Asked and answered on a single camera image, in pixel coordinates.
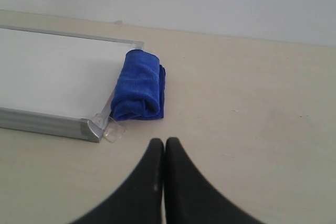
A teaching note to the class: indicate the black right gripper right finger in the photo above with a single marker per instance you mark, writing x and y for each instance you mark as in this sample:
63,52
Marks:
189,197

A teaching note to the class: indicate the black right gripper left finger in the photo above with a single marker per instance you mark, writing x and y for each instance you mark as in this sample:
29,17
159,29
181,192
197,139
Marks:
139,198

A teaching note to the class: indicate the blue microfiber cloth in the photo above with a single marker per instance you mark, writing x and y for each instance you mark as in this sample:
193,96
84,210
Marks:
139,92

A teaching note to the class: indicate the clear tape near right corner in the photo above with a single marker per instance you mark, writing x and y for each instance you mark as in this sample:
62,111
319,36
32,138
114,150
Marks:
110,127

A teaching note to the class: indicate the white board with aluminium frame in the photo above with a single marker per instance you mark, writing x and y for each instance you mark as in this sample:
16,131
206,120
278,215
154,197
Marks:
59,83

